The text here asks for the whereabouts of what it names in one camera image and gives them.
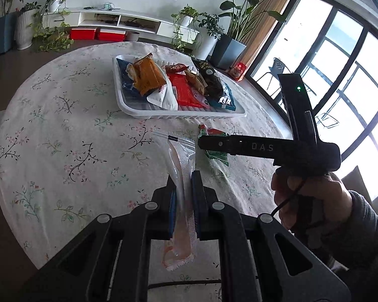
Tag teal blue snack packet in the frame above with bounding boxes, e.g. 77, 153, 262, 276
206, 83, 238, 111

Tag dark blue snack packet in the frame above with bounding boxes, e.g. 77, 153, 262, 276
117, 60, 152, 99

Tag person's right hand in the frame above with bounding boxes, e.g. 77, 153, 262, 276
270, 165, 353, 232

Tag beige curtain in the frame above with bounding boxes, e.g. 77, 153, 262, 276
238, 0, 298, 70

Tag hanging pothos in white pot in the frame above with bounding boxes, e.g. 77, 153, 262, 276
171, 5, 202, 52

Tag leafy plant in tall white pot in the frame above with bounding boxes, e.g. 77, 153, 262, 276
197, 13, 224, 61

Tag white television cabinet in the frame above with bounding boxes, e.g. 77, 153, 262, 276
42, 8, 200, 43

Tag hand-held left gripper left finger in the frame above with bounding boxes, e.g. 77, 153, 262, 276
19, 174, 177, 302

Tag black framed glass door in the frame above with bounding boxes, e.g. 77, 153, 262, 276
247, 0, 378, 180

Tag clear pink white snack packet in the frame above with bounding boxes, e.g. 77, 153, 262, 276
153, 131, 197, 273

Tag red snack bag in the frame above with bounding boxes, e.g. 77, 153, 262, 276
167, 72, 210, 107

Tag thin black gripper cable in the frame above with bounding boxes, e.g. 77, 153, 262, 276
272, 179, 307, 215

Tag black snack bag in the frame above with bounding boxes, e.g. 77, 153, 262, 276
192, 57, 225, 99

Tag orange snack packet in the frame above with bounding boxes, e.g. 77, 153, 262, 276
131, 53, 167, 96

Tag red gift box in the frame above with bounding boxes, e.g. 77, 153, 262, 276
229, 62, 247, 80

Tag trailing pothos in white pot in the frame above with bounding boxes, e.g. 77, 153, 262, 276
31, 0, 74, 52

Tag plant in white ribbed pot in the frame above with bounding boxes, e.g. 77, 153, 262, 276
15, 3, 41, 50

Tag brown snack packet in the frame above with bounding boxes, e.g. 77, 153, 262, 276
184, 69, 207, 96

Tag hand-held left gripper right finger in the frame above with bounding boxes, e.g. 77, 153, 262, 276
191, 170, 352, 302

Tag white plastic tray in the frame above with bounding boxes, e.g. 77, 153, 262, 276
113, 53, 247, 118

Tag tall plant in blue planter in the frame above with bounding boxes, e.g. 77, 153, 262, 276
0, 0, 29, 56

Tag pale bread packet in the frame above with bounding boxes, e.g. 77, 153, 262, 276
126, 63, 141, 81

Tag low black balcony chair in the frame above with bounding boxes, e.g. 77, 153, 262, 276
315, 111, 340, 129

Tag large-leaf plant in grey-blue planter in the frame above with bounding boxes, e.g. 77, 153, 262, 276
209, 0, 286, 70

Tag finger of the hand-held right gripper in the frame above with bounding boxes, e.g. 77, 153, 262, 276
197, 134, 232, 158

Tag red storage box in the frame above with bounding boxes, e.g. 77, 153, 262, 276
98, 29, 125, 41
70, 28, 97, 40

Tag person's right forearm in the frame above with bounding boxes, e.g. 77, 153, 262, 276
321, 190, 378, 290

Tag beige sofa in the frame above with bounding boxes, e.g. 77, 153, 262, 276
340, 166, 378, 210

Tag green red snack packet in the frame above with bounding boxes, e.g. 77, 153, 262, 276
197, 124, 230, 167

